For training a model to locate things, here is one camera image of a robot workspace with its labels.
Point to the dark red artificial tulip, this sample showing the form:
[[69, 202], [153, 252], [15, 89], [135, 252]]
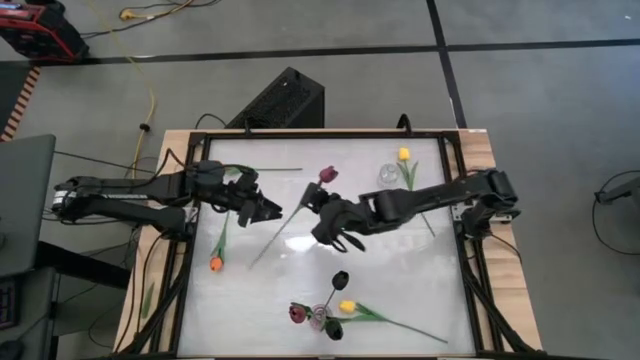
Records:
[[297, 313], [328, 174]]

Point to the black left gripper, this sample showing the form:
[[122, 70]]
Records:
[[242, 195]]

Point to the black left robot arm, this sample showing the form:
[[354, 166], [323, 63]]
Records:
[[150, 215]]

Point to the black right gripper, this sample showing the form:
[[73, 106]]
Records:
[[335, 217]]

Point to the green fallen leaf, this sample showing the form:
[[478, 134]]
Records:
[[146, 302]]

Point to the black perforated metal box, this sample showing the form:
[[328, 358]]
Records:
[[285, 97]]

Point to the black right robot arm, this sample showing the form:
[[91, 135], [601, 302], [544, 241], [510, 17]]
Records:
[[430, 195]]

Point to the yellow artificial tulip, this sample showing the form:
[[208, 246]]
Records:
[[404, 154], [347, 306]]

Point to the grey desk top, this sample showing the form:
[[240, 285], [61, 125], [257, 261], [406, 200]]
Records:
[[25, 200]]

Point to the black artificial tulip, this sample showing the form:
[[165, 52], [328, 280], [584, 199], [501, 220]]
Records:
[[340, 280], [333, 330]]

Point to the pink glass vase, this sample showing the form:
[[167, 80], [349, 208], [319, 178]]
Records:
[[316, 322]]

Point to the white table mat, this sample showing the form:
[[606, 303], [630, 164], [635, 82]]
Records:
[[400, 280]]

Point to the black metal table frame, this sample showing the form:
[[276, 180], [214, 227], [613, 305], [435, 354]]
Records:
[[325, 134]]

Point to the grey stand foot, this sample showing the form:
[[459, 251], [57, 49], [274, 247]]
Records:
[[620, 191]]

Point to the orange artificial tulip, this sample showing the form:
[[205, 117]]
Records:
[[216, 263], [290, 169]]

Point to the red and black machine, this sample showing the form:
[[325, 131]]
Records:
[[35, 35]]

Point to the clear glass vase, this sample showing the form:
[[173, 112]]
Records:
[[388, 175]]

